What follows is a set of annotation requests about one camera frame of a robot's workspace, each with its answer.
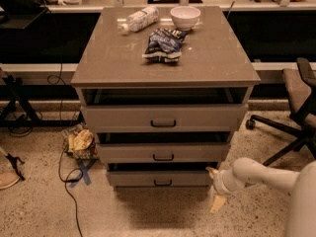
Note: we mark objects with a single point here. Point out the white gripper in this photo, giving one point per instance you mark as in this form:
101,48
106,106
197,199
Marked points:
219,182

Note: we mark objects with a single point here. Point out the grey bottom drawer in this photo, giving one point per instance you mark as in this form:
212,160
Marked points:
159,179

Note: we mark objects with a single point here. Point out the grey drawer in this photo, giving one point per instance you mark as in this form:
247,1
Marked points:
164,118
163,152
159,179

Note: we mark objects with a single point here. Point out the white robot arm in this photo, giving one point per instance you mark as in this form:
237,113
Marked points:
300,186

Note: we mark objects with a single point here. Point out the grey middle drawer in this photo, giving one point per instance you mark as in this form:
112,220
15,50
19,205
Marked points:
163,152

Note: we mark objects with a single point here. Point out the grey top drawer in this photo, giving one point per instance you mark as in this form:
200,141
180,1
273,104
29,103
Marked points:
164,118

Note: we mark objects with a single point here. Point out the grey drawer cabinet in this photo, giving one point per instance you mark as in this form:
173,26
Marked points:
213,70

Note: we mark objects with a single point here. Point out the black office chair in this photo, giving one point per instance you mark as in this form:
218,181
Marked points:
300,85

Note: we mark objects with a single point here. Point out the blue tape cross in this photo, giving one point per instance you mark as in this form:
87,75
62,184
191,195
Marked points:
84,166

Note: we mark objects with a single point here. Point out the colourful snack bag pile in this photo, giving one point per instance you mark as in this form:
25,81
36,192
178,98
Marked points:
79,142

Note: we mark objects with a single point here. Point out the blue crumpled chip bag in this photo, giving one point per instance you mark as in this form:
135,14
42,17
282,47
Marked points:
165,45

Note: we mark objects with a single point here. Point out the white bowl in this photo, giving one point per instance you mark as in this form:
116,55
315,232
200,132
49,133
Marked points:
184,17

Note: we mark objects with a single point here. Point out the clear plastic water bottle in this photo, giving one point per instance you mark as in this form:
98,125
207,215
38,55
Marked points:
139,20

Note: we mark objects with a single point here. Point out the grabber stick tool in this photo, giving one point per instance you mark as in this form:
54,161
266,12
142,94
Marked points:
14,162

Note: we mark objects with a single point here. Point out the black side table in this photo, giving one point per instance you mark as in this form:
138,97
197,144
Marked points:
19,14

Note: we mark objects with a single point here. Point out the black stand frame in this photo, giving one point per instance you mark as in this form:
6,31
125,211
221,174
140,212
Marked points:
19,111

